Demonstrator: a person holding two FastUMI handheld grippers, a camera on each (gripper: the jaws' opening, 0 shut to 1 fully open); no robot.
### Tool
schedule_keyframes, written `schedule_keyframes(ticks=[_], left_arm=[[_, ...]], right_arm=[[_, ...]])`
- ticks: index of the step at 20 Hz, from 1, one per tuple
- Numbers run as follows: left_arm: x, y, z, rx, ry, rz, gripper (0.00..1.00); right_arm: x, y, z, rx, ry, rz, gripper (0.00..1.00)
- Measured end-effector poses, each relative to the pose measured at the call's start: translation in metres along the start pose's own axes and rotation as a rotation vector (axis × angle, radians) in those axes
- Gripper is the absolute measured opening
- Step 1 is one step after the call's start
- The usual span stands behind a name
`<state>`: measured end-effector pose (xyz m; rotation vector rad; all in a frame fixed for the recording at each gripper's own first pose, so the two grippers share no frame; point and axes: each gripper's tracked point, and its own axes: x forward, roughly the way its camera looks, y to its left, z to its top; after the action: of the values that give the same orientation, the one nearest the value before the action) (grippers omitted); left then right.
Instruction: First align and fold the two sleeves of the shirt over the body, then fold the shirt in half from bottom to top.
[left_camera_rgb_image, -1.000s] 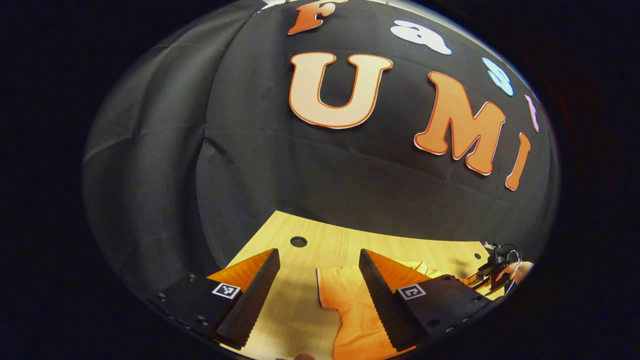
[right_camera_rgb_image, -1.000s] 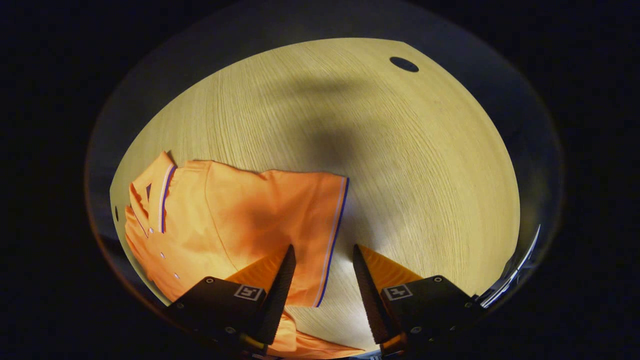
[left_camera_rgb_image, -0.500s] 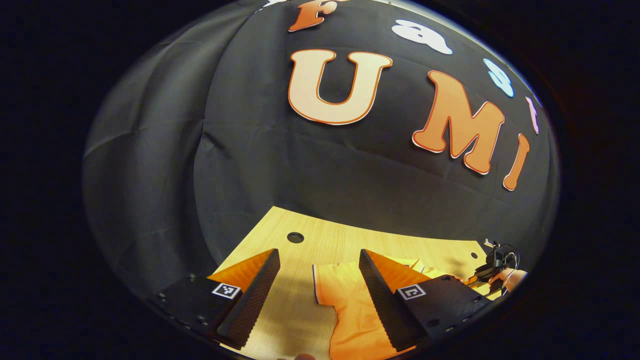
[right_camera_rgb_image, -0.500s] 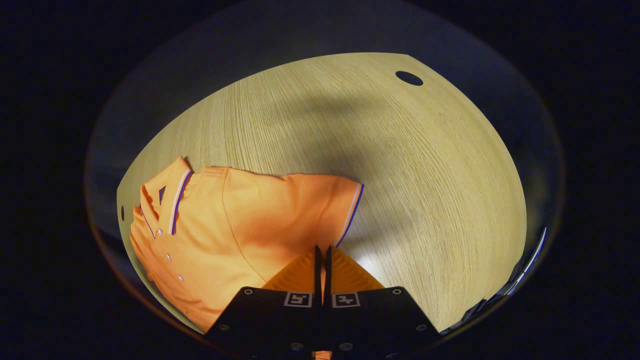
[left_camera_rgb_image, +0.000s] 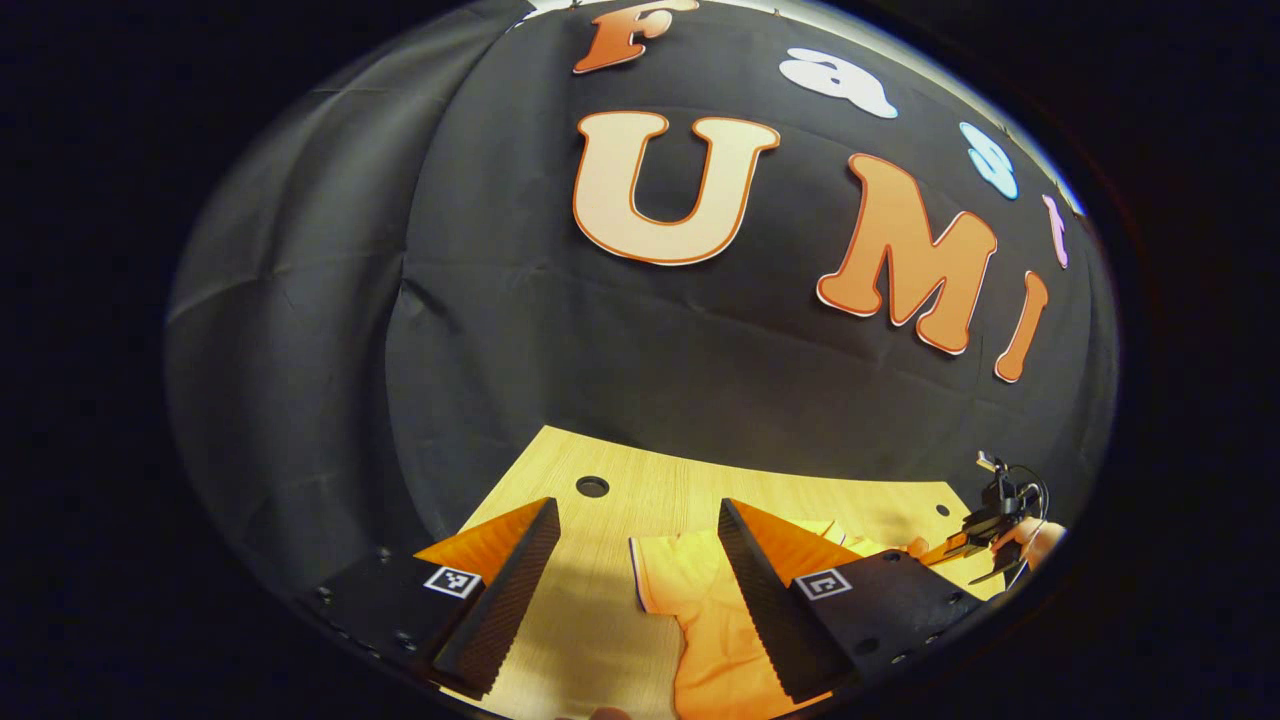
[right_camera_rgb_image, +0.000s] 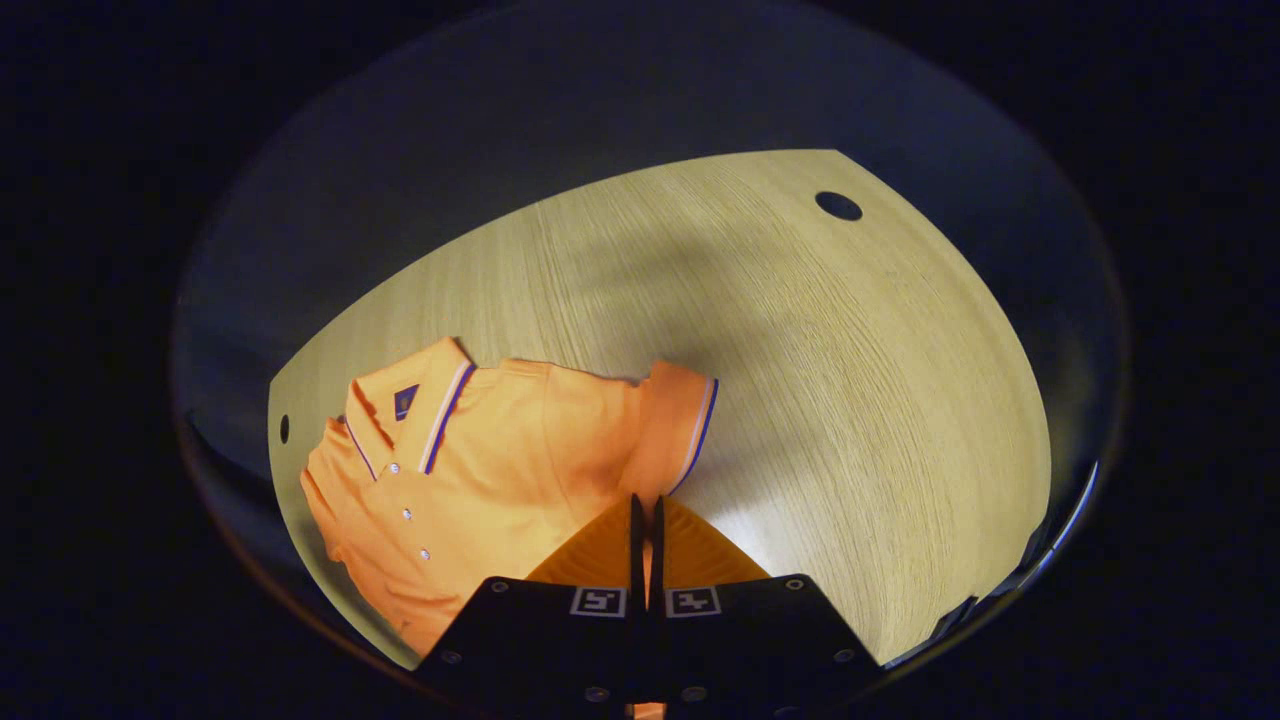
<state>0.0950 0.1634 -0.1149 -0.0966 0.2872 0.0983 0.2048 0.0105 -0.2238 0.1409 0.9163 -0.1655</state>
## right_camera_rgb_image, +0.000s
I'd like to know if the orange T-shirt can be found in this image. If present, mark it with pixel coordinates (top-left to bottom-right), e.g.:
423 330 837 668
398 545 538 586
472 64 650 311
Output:
300 337 721 661

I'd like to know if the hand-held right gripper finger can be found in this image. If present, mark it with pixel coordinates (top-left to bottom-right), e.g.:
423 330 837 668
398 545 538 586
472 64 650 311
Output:
648 495 886 717
415 493 647 720

